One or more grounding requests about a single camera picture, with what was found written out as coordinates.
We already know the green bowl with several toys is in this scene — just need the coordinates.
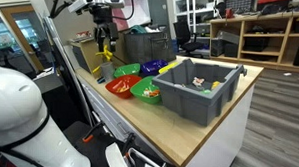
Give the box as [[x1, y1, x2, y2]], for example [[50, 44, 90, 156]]
[[113, 61, 142, 79]]

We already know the red plastic bowl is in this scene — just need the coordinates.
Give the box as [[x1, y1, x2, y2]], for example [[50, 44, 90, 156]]
[[104, 73, 143, 100]]

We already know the red and white small box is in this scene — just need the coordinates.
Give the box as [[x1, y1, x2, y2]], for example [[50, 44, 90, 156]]
[[74, 30, 93, 39]]

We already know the metal cup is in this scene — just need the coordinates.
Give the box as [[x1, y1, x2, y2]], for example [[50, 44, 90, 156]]
[[99, 61, 116, 82]]

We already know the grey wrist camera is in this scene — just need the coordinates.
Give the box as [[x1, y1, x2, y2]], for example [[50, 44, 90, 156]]
[[67, 0, 95, 16]]

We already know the grey plastic bin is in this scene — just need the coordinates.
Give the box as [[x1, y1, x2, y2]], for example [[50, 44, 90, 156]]
[[150, 57, 248, 129]]

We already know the black clamp orange handle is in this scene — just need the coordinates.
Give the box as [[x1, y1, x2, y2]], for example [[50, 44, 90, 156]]
[[81, 119, 106, 145], [121, 132, 139, 167]]

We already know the green bowl with tiger toy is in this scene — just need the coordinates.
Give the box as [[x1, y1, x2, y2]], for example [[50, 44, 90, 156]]
[[129, 74, 164, 106]]

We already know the small yellow toy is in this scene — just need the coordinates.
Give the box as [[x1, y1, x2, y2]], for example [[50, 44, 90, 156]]
[[210, 81, 222, 91]]

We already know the wooden framed glass door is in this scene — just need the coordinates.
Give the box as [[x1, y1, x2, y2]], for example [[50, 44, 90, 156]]
[[0, 2, 48, 74]]

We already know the white drawer cabinet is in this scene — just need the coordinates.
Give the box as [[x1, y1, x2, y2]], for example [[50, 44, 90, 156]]
[[74, 70, 258, 167]]

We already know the white shelf rack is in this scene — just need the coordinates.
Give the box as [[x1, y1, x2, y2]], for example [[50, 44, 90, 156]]
[[170, 0, 226, 35]]

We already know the black mounting table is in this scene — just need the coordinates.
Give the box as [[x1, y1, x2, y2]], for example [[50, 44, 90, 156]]
[[61, 119, 179, 167]]

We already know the teal cloth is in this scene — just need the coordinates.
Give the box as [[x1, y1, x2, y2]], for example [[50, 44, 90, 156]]
[[129, 24, 150, 35]]

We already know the grey case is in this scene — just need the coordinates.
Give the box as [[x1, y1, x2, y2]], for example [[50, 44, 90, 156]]
[[216, 29, 240, 45]]

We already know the small yellow clamp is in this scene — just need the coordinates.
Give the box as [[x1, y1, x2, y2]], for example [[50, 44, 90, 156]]
[[91, 64, 102, 75]]

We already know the red translucent sheet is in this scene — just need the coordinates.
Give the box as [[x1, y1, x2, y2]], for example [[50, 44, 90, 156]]
[[109, 0, 152, 33]]

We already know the blue plastic bowl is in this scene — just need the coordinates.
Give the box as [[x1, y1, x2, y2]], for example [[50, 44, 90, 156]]
[[139, 58, 169, 78]]

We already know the large yellow clamp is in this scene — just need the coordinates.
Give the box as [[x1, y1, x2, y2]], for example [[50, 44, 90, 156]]
[[94, 44, 115, 62]]

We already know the cardboard box with dark panel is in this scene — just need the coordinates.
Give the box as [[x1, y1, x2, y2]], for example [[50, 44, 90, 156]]
[[69, 35, 107, 80]]

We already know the peach plush toy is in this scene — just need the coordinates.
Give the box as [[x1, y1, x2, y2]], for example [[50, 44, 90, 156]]
[[191, 76, 206, 88]]

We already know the wooden shelf unit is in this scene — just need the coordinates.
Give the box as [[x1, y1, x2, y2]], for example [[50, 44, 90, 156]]
[[208, 7, 299, 74]]

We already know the yellow plastic bowl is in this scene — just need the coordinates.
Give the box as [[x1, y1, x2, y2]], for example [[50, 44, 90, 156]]
[[158, 60, 179, 75]]

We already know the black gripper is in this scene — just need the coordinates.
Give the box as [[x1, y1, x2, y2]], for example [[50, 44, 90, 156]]
[[92, 21, 121, 54]]

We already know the grey fabric hamper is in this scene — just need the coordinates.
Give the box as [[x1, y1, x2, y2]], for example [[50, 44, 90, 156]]
[[122, 25, 177, 66]]

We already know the black storage box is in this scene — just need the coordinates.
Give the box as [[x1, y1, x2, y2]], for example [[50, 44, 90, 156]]
[[223, 42, 239, 59]]

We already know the black office chair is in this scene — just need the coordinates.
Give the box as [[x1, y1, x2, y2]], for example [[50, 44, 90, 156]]
[[171, 19, 206, 59]]

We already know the orange tiger striped plush toy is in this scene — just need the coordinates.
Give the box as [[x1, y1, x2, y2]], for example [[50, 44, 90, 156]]
[[142, 87, 161, 98]]

